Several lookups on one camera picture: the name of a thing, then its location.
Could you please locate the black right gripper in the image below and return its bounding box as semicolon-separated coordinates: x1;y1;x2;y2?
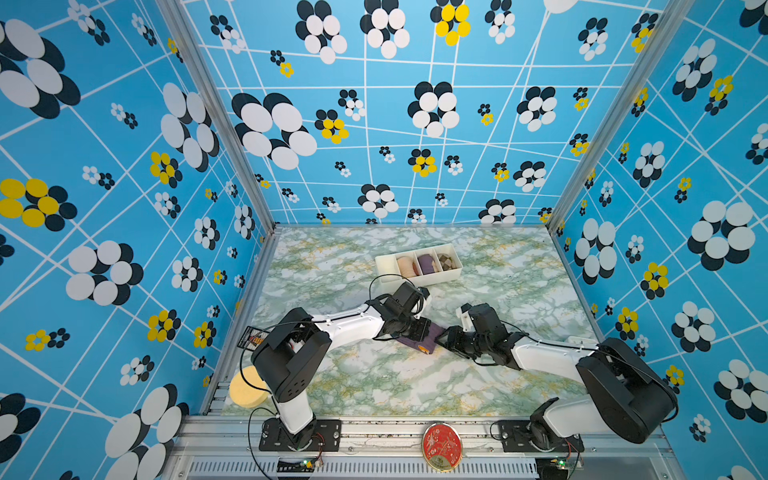
433;326;492;358

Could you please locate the purple striped sock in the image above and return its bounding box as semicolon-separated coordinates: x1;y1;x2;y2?
397;323;445;355

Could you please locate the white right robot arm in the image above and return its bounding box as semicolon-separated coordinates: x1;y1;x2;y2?
437;303;679;451

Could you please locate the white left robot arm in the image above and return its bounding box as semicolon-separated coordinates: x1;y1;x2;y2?
251;282;430;436

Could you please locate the pink rolled sock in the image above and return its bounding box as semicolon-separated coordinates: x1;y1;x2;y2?
397;256;421;279

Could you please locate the white divided organizer tray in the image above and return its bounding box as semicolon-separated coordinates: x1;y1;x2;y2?
374;244;463;293

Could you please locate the purple rolled sock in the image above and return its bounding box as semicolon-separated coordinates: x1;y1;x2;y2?
417;254;439;275

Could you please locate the brown patterned rolled sock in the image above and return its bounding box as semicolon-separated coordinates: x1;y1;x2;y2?
438;253;458;271

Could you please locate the red round badge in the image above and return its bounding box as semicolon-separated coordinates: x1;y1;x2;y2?
421;422;463;473

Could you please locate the right green circuit board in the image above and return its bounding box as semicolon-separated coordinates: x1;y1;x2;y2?
536;458;570;480

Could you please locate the green circuit board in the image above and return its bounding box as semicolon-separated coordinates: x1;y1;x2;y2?
276;458;323;474
536;458;570;480

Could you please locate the small picture card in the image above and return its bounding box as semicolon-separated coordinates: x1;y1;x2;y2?
237;326;267;351

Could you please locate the yellow round sponge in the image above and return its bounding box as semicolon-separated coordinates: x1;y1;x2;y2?
229;366;271;409

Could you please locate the left green circuit board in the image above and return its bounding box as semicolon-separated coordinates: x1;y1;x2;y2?
276;458;323;474

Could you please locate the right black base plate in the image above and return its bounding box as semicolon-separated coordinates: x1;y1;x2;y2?
490;420;584;454

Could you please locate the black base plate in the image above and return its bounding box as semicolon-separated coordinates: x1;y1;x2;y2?
258;418;342;452
490;420;584;454

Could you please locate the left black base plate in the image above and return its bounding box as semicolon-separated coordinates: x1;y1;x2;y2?
258;418;342;452

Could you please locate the aluminium front rail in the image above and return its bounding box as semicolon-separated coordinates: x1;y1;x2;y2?
161;416;685;479

